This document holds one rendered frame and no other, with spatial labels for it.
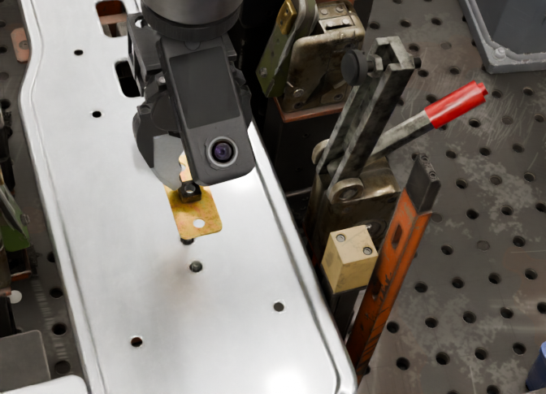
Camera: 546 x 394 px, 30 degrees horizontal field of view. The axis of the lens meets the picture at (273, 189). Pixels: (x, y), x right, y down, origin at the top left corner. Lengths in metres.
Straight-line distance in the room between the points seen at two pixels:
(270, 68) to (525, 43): 0.58
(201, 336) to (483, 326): 0.50
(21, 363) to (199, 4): 0.38
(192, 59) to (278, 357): 0.29
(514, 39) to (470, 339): 0.48
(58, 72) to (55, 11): 0.09
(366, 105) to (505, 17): 0.68
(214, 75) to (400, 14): 0.89
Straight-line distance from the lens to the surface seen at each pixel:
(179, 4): 0.69
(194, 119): 0.73
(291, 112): 1.10
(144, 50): 0.78
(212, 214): 0.87
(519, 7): 1.51
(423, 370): 1.26
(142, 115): 0.78
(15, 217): 0.93
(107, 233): 0.95
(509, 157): 1.46
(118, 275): 0.93
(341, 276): 0.89
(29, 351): 0.92
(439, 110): 0.91
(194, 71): 0.73
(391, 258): 0.88
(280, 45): 1.04
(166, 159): 0.83
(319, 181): 0.96
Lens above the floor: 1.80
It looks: 55 degrees down
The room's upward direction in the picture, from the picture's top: 10 degrees clockwise
